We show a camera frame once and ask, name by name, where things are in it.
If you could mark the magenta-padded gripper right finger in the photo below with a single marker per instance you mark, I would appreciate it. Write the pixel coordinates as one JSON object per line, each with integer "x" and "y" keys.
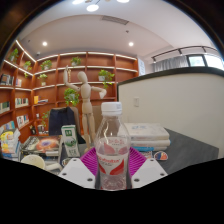
{"x": 150, "y": 172}

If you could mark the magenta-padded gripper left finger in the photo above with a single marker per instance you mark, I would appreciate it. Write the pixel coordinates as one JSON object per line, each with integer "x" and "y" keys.
{"x": 76, "y": 173}

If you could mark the clear plastic water bottle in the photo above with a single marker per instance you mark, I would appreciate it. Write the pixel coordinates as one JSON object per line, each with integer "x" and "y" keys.
{"x": 112, "y": 146}

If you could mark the colourful round sticker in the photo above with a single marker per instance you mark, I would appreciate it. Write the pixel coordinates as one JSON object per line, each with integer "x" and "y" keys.
{"x": 148, "y": 154}
{"x": 161, "y": 155}

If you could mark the white book with blue edge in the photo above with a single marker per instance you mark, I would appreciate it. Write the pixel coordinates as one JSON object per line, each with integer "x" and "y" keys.
{"x": 150, "y": 148}

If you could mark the thin white book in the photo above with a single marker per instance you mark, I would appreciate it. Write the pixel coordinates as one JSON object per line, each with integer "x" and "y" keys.
{"x": 151, "y": 143}

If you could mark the green and white carton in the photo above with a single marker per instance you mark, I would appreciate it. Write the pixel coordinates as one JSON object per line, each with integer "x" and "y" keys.
{"x": 70, "y": 140}

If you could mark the thick white book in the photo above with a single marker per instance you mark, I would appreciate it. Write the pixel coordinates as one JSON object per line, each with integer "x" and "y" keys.
{"x": 146, "y": 131}

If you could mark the dark books with orange cover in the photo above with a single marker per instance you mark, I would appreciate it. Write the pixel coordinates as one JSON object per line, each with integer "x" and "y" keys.
{"x": 43, "y": 144}

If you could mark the cream printed mug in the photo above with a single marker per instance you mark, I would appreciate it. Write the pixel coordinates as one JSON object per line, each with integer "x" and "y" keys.
{"x": 33, "y": 161}

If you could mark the dark chair with jacket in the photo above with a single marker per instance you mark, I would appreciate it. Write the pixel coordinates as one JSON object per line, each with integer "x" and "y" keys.
{"x": 61, "y": 121}

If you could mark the stack of colourful books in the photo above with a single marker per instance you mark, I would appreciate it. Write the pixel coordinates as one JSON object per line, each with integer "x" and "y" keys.
{"x": 9, "y": 143}

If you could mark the wooden artist mannequin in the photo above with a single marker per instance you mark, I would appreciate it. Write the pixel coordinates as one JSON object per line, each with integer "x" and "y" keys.
{"x": 86, "y": 100}

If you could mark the wooden shelf unit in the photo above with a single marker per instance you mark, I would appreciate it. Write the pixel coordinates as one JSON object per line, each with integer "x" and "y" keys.
{"x": 50, "y": 80}

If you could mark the grey curtain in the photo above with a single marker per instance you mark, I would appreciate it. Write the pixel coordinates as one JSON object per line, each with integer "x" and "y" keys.
{"x": 170, "y": 63}

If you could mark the window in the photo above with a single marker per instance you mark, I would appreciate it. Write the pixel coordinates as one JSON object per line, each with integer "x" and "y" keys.
{"x": 205, "y": 61}

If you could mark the recessed ceiling light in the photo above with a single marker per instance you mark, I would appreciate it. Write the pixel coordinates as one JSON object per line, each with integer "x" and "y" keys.
{"x": 131, "y": 43}
{"x": 44, "y": 43}

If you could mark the ceiling air vent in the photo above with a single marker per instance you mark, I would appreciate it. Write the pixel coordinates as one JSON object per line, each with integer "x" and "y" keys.
{"x": 115, "y": 20}

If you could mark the branched ceiling lamp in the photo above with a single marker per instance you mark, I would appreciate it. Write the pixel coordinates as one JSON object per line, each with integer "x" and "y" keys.
{"x": 92, "y": 6}

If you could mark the white wall socket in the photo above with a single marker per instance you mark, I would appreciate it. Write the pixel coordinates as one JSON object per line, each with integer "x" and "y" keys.
{"x": 136, "y": 102}

